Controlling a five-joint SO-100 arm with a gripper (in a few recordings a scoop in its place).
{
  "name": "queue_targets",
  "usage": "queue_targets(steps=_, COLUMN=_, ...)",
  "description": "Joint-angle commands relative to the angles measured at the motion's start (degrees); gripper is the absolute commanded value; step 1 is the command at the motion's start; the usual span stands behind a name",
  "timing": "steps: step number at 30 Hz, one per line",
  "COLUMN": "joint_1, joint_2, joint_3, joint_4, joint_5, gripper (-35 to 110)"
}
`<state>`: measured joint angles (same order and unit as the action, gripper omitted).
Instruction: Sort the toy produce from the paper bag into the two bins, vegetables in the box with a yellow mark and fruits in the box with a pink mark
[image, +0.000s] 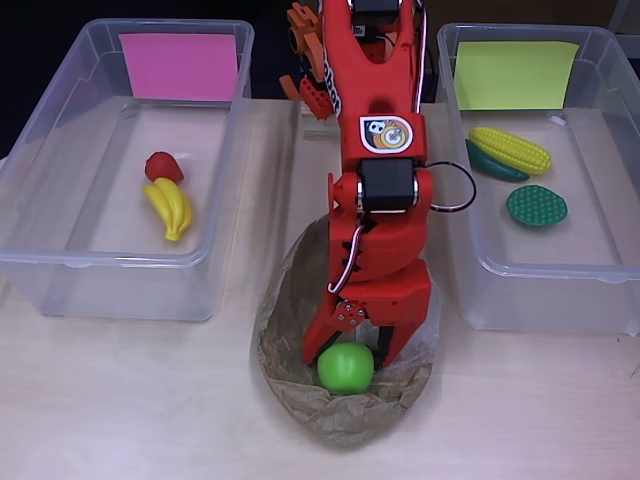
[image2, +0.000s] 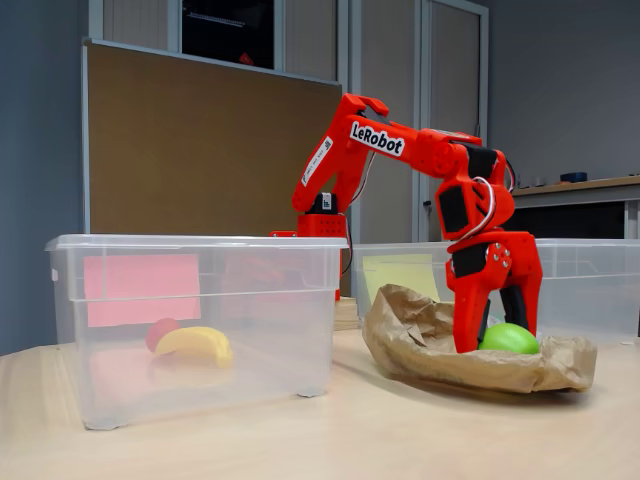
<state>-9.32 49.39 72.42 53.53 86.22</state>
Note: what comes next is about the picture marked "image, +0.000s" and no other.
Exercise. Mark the green toy apple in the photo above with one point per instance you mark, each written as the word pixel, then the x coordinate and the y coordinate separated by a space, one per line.
pixel 345 370

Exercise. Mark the dark green toy cucumber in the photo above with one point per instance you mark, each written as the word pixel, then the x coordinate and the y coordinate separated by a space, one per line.
pixel 487 165

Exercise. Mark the dark green bumpy toy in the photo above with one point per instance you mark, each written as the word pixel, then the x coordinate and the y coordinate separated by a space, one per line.
pixel 537 205

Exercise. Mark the yellow toy corn cob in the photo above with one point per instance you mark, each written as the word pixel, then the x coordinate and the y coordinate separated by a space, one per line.
pixel 510 150

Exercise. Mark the yellow toy banana bunch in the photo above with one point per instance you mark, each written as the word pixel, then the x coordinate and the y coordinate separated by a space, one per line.
pixel 172 210

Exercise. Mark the red toy strawberry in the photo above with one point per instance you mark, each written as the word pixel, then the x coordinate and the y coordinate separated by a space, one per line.
pixel 162 167

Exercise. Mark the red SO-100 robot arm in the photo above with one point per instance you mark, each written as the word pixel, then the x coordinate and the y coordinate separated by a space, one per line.
pixel 360 90

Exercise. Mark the clear plastic bin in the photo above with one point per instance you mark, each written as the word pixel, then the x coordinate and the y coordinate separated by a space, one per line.
pixel 540 260
pixel 100 225

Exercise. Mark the clear plastic wrap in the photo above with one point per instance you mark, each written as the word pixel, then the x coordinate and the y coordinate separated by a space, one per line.
pixel 417 350

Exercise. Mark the crumpled brown paper bag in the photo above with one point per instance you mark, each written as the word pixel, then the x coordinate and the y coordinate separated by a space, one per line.
pixel 340 420

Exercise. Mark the orange printed clamp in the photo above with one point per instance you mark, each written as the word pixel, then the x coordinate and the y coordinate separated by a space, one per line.
pixel 312 97

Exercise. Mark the yellow paper note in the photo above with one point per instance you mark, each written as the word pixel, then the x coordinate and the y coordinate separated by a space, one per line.
pixel 515 75

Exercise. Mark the pink paper note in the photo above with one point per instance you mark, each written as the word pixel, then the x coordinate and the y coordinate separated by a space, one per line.
pixel 180 67

